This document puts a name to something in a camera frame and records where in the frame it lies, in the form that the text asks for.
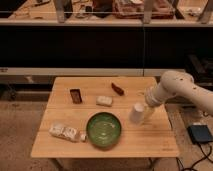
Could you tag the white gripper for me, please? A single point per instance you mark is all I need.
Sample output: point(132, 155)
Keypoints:
point(153, 98)

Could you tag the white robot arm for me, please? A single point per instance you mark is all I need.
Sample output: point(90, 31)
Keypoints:
point(174, 83)

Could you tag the dark brown eraser block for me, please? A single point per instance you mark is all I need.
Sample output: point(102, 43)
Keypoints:
point(76, 96)

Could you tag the white paper cup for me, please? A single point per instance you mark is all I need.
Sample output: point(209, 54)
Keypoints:
point(136, 113)

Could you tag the dark red pepper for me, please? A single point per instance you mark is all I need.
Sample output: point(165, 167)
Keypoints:
point(117, 89)

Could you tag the white sponge block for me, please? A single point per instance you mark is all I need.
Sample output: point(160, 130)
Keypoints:
point(104, 101)

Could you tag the black foot pedal box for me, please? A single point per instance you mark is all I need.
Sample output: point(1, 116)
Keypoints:
point(200, 134)

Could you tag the green bowl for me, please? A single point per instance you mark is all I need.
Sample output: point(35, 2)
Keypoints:
point(103, 130)

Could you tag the wooden table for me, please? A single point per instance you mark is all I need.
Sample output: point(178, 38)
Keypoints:
point(99, 107)

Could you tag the long workbench shelf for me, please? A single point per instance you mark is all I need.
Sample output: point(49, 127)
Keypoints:
point(198, 13)

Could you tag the wire basket on shelf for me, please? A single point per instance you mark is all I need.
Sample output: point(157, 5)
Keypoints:
point(162, 9)

